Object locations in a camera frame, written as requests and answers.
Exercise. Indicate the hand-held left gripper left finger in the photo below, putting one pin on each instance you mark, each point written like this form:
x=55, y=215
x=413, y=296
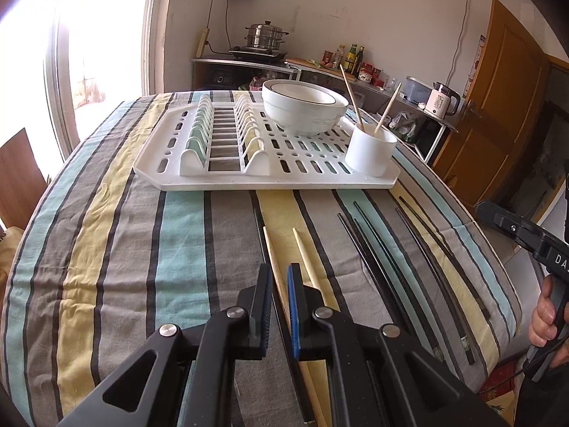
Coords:
x=266, y=307

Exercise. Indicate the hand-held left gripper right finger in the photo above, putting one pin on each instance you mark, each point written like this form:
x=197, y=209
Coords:
x=293, y=316

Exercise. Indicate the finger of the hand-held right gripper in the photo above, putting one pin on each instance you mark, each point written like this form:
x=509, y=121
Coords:
x=493, y=215

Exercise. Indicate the wooden chopstick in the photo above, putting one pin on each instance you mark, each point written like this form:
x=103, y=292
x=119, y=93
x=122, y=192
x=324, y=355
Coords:
x=387, y=107
x=351, y=95
x=272, y=255

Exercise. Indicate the black chopstick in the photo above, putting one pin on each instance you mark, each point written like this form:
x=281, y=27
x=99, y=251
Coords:
x=373, y=271
x=297, y=382
x=391, y=262
x=449, y=255
x=429, y=258

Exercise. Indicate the white cylindrical cup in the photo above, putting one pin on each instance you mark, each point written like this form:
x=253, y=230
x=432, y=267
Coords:
x=369, y=151

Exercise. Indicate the person's right hand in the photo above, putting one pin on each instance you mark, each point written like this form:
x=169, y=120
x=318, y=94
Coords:
x=542, y=320

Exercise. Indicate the long metal shelf table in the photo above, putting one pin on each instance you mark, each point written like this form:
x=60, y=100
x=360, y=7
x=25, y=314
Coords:
x=440, y=131

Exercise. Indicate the wooden door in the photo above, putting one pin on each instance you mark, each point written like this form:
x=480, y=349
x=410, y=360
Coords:
x=502, y=111

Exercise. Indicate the white electric kettle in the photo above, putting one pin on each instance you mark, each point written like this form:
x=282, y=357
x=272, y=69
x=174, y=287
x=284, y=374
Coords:
x=438, y=102

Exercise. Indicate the striped tablecloth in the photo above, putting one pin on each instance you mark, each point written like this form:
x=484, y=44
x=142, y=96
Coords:
x=133, y=253

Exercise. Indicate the clear water jug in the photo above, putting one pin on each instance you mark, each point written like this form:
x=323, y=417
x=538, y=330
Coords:
x=418, y=91

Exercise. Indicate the white plastic dish rack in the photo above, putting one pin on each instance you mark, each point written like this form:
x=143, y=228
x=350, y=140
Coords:
x=311, y=160

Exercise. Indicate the drinking glass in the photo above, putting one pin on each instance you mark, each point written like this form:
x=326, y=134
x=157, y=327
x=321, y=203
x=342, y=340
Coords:
x=390, y=84

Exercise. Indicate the large white bowl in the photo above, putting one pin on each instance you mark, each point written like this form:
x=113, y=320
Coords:
x=302, y=120

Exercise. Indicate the white floral jar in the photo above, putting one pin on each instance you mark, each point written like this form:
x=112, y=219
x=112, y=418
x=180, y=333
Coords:
x=366, y=73

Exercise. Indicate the dark sauce bottle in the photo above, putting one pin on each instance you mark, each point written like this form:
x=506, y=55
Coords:
x=361, y=61

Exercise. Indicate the yellow oil bottle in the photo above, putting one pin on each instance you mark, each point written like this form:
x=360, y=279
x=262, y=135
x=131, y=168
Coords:
x=354, y=58

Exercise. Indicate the white bowl with dark rim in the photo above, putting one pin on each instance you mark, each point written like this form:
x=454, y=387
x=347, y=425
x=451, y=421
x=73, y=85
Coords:
x=302, y=93

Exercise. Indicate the clear bottle with yellow cap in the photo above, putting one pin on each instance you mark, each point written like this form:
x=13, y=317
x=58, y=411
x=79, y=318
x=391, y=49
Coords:
x=341, y=57

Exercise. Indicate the pink plastic basket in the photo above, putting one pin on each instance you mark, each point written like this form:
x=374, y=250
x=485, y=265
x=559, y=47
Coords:
x=257, y=84

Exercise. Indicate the red sauce jar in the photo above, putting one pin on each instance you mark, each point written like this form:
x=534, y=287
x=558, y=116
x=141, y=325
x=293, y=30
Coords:
x=328, y=58

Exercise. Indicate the black cooker appliance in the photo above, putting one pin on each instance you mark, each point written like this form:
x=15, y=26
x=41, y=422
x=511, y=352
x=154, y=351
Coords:
x=220, y=78

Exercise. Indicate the wooden cutting board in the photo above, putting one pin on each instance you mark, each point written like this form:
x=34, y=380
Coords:
x=306, y=63

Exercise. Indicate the small metal shelf table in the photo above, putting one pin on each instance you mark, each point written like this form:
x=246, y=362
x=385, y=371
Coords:
x=200, y=71

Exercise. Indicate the black induction cooker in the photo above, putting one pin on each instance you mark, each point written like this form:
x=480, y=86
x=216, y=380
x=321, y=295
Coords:
x=258, y=52

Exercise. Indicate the stainless steel steamer pot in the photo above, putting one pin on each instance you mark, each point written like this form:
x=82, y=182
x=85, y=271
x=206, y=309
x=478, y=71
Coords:
x=266, y=35

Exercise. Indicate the beige power strip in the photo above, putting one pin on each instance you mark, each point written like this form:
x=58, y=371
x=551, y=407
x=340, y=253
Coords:
x=202, y=42

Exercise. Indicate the brown wooden board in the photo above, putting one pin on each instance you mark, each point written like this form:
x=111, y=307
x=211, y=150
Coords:
x=20, y=178

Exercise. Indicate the sliding glass window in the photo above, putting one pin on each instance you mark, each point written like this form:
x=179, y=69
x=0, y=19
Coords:
x=89, y=53

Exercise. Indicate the wall calendar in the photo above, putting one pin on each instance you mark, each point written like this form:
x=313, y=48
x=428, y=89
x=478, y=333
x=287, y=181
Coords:
x=473, y=66

